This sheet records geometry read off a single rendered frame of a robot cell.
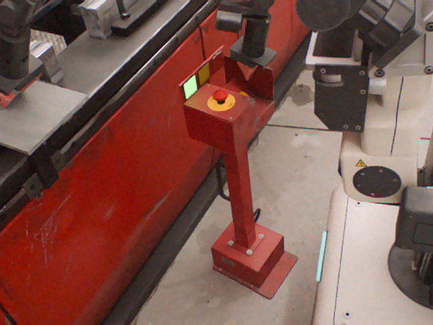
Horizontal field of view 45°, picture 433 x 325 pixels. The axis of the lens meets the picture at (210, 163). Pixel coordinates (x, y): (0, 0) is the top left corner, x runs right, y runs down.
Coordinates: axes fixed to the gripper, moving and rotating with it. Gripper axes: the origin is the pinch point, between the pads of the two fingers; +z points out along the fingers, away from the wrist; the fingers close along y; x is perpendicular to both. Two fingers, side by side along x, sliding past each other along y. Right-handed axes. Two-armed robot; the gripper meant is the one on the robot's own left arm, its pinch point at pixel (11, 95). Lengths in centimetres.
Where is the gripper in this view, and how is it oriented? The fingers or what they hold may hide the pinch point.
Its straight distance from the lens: 115.3
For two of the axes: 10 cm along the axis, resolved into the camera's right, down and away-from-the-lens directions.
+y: -4.8, 6.6, -5.8
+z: -3.3, 4.8, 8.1
